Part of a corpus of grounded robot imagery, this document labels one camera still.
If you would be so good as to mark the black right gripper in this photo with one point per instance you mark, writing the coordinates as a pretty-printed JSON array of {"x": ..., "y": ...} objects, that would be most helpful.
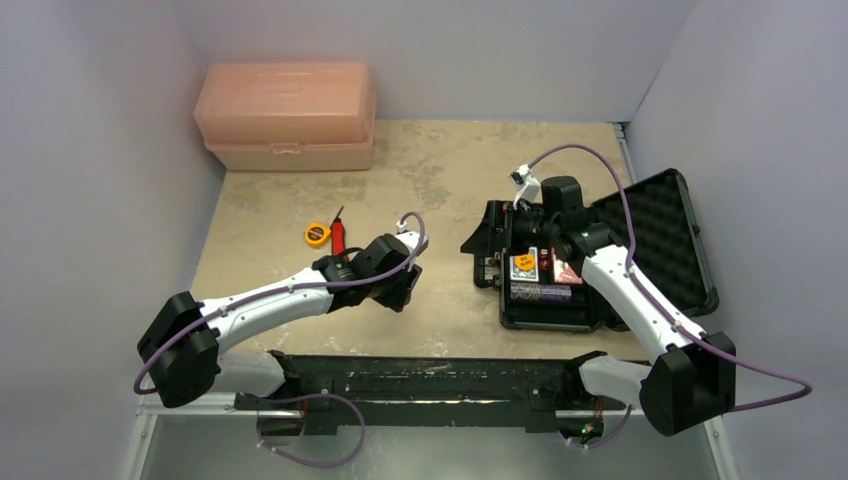
[{"x": 502, "y": 229}]

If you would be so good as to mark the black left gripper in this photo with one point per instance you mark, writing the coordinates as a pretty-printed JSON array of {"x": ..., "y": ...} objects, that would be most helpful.
[{"x": 396, "y": 299}]

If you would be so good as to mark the orange small blind button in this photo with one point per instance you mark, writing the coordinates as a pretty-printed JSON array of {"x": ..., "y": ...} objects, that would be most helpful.
[{"x": 524, "y": 262}]

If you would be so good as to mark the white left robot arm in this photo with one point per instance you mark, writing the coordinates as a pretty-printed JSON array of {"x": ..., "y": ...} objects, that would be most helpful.
[{"x": 189, "y": 349}]

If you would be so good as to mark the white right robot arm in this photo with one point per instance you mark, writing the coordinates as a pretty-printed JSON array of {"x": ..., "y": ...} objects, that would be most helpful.
[{"x": 649, "y": 311}]

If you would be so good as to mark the black poker set case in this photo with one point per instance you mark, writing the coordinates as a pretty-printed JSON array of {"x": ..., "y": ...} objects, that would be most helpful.
[{"x": 655, "y": 215}]

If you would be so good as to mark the blue playing card deck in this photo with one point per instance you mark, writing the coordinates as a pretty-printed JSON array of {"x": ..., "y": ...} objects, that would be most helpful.
[{"x": 525, "y": 276}]

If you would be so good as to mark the red utility knife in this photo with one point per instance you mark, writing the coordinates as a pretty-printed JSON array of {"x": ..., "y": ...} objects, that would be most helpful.
[{"x": 338, "y": 235}]

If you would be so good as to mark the blue purple chip row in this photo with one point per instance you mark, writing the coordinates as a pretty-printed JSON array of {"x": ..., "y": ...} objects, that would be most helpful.
[{"x": 532, "y": 292}]

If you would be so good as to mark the yellow tape measure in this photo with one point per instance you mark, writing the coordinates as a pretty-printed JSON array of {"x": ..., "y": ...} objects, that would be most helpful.
[{"x": 317, "y": 235}]

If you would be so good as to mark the red playing card deck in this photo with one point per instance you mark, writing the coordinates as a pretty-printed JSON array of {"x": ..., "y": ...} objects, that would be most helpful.
[{"x": 563, "y": 273}]

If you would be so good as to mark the pink plastic storage box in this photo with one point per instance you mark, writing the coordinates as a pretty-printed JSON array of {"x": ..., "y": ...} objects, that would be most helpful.
[{"x": 287, "y": 117}]

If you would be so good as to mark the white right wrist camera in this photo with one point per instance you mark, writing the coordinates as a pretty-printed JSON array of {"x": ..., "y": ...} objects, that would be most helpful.
[{"x": 526, "y": 184}]

